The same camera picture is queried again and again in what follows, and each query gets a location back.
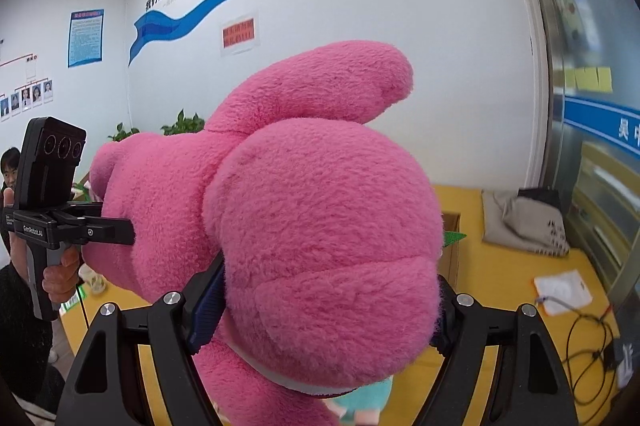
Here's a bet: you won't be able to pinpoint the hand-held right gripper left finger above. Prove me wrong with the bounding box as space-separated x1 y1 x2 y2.
54 251 227 426

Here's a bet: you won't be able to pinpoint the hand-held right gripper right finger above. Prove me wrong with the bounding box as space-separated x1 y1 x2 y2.
429 275 581 426

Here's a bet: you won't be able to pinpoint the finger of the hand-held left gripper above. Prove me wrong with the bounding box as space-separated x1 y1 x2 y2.
65 201 104 219
80 216 137 247

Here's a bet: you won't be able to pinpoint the cardboard box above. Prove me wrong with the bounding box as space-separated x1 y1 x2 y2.
436 210 462 309

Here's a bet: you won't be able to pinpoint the pink plush toy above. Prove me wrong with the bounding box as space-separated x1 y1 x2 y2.
82 40 447 426

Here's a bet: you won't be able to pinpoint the person's left forearm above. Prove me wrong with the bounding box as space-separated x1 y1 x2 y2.
0 265 67 409

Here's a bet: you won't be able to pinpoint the person's left hand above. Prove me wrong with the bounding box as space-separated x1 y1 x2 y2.
9 233 82 305

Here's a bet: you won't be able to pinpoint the grey cloth bag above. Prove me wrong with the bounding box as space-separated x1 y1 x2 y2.
481 187 572 258

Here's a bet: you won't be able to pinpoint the green potted plant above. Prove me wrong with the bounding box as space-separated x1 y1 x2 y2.
107 108 207 143

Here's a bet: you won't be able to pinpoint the teal plush toy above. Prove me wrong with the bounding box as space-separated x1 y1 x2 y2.
327 377 394 424

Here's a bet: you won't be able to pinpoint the blue sign banner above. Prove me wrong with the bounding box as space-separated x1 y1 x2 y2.
563 97 640 153

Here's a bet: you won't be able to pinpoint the yellow sticky notes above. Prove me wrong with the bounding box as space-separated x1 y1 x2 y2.
564 66 614 94

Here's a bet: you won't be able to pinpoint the wall photo chart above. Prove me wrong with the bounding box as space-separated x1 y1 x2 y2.
0 38 56 123

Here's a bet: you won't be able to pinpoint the black cable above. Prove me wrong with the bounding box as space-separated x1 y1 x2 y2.
559 305 623 389

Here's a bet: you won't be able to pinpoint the blue wall poster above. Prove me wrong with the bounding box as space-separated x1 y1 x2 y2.
67 8 106 69

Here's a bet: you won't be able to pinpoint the red wall notice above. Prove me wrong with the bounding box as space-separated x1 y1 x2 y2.
220 12 262 55

